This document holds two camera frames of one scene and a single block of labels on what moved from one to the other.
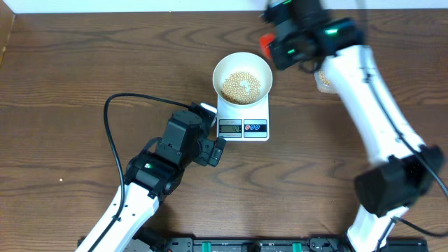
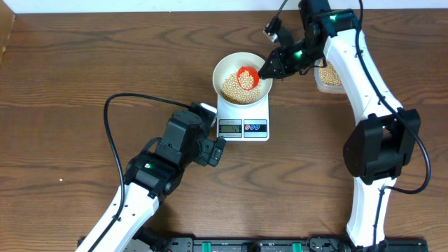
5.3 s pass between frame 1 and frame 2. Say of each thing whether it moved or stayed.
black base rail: stayed
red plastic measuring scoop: moved
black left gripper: stayed
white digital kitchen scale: stayed
